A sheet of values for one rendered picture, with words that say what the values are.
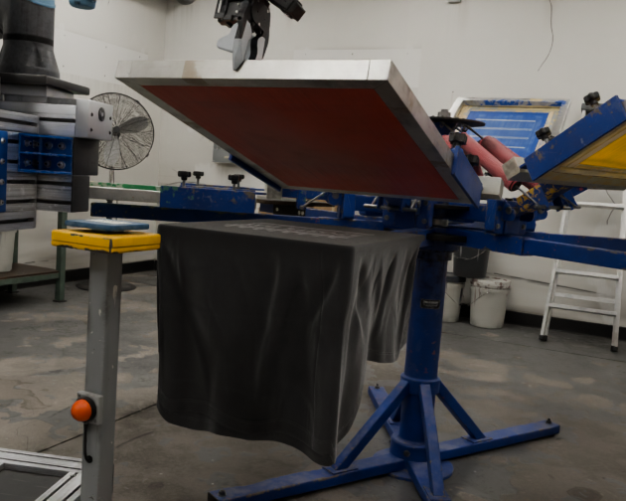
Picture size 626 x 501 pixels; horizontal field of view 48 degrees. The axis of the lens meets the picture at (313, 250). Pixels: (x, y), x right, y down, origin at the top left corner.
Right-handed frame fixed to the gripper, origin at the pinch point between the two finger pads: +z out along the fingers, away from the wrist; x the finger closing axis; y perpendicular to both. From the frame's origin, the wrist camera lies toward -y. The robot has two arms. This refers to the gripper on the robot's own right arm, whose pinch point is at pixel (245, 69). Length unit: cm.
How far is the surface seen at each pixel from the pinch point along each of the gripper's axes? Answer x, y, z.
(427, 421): -146, -9, 65
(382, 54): -427, 150, -212
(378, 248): -26.2, -22.6, 26.3
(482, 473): -177, -25, 82
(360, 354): -30, -21, 48
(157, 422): -148, 104, 90
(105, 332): 10, 10, 53
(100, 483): 2, 10, 78
